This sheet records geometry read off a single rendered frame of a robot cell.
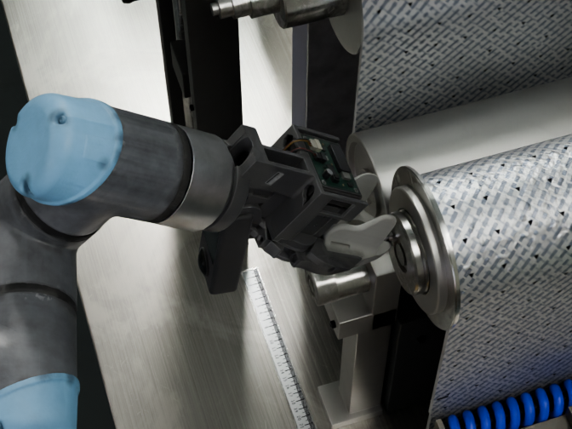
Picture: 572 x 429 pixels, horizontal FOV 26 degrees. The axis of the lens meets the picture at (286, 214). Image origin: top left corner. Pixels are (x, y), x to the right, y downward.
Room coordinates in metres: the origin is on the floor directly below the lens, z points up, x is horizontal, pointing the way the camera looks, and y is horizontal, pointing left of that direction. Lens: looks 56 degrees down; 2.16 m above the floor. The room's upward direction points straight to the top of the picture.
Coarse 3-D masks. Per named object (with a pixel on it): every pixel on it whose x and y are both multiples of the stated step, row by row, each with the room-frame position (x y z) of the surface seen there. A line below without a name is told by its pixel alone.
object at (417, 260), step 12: (396, 216) 0.60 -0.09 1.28; (408, 216) 0.60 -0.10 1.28; (396, 228) 0.59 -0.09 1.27; (408, 228) 0.58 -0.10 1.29; (396, 240) 0.59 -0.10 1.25; (408, 240) 0.57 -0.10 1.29; (420, 240) 0.57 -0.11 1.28; (396, 252) 0.59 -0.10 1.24; (408, 252) 0.57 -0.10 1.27; (420, 252) 0.56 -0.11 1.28; (396, 264) 0.58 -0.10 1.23; (408, 264) 0.56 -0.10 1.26; (420, 264) 0.55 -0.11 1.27; (408, 276) 0.56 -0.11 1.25; (420, 276) 0.55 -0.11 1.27; (408, 288) 0.56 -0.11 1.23; (420, 288) 0.54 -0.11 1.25
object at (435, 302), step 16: (400, 192) 0.62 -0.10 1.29; (416, 192) 0.61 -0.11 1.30; (400, 208) 0.61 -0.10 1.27; (416, 208) 0.59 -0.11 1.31; (416, 224) 0.58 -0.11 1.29; (432, 224) 0.57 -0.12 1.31; (432, 240) 0.56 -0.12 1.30; (432, 256) 0.55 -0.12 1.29; (432, 272) 0.54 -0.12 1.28; (432, 288) 0.54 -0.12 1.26; (432, 304) 0.53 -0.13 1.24
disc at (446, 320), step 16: (400, 176) 0.64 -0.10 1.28; (416, 176) 0.61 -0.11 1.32; (432, 208) 0.58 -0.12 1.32; (448, 240) 0.55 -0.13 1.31; (448, 256) 0.54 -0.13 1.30; (448, 272) 0.54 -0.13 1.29; (448, 288) 0.53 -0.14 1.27; (448, 304) 0.53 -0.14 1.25; (432, 320) 0.55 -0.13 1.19; (448, 320) 0.52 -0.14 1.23
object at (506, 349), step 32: (480, 320) 0.54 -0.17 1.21; (512, 320) 0.55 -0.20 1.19; (544, 320) 0.56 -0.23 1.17; (448, 352) 0.53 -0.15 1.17; (480, 352) 0.54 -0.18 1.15; (512, 352) 0.55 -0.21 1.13; (544, 352) 0.56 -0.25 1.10; (448, 384) 0.53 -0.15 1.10; (480, 384) 0.54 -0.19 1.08; (512, 384) 0.55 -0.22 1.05
